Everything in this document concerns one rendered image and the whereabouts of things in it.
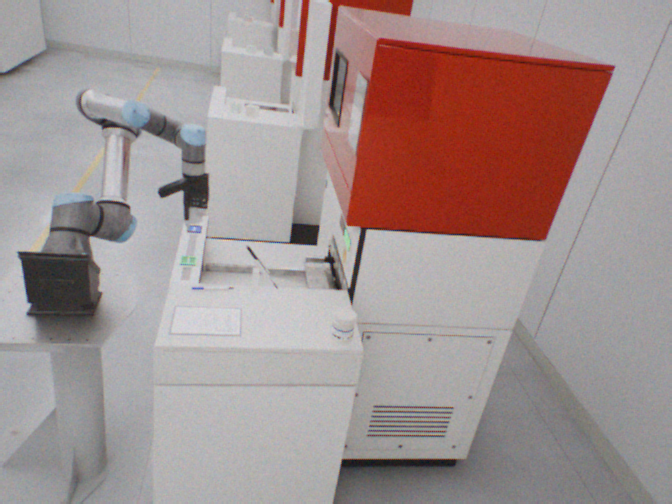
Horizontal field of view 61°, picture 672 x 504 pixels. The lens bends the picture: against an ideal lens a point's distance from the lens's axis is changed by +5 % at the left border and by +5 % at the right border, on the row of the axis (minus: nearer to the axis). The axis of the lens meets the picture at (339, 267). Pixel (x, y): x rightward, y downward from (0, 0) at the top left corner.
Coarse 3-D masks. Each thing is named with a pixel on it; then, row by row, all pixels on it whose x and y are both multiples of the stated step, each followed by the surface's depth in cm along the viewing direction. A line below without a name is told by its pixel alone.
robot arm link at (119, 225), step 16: (112, 128) 202; (128, 128) 205; (112, 144) 202; (128, 144) 206; (112, 160) 201; (128, 160) 205; (112, 176) 199; (128, 176) 204; (112, 192) 198; (112, 208) 195; (128, 208) 200; (112, 224) 193; (128, 224) 198; (112, 240) 198
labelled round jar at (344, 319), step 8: (336, 312) 168; (344, 312) 169; (352, 312) 170; (336, 320) 167; (344, 320) 166; (352, 320) 166; (336, 328) 168; (344, 328) 167; (352, 328) 168; (336, 336) 169; (344, 336) 168; (352, 336) 171
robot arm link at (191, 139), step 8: (184, 128) 175; (192, 128) 175; (200, 128) 176; (176, 136) 179; (184, 136) 175; (192, 136) 174; (200, 136) 176; (176, 144) 180; (184, 144) 176; (192, 144) 175; (200, 144) 177; (184, 152) 178; (192, 152) 177; (200, 152) 178; (184, 160) 179; (192, 160) 178; (200, 160) 180
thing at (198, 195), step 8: (184, 176) 182; (192, 176) 181; (200, 176) 183; (208, 176) 184; (192, 184) 184; (200, 184) 185; (208, 184) 186; (184, 192) 184; (192, 192) 185; (200, 192) 186; (208, 192) 192; (184, 200) 185; (192, 200) 187; (200, 200) 187; (200, 208) 188
